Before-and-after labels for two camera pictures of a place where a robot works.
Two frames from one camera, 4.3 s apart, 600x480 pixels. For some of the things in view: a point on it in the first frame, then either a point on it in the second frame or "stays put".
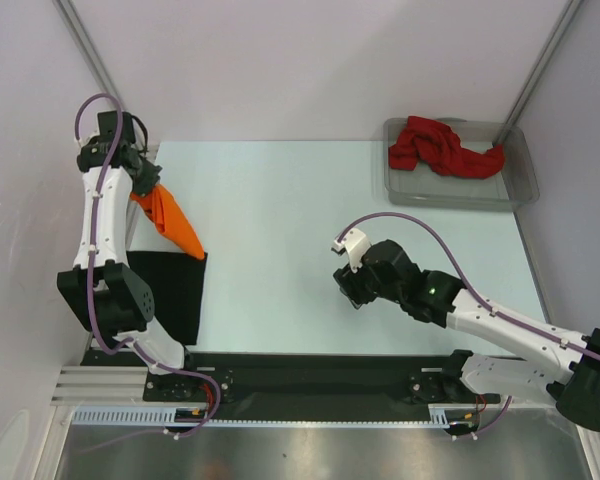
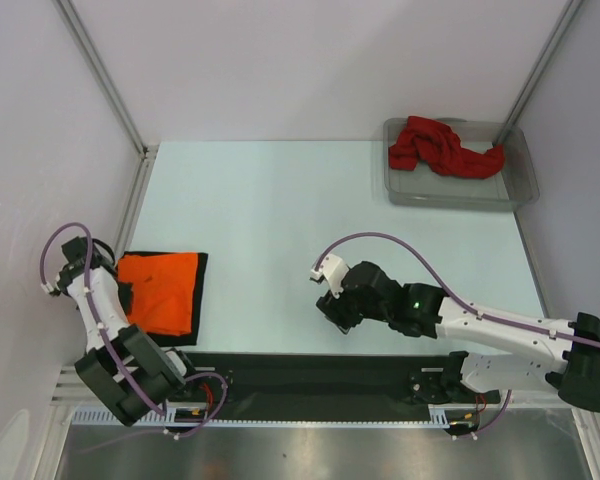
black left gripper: (150, 178) → (126, 296)
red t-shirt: (438, 147) stays put
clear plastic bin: (513, 185) stays put
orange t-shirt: (163, 207) → (163, 290)
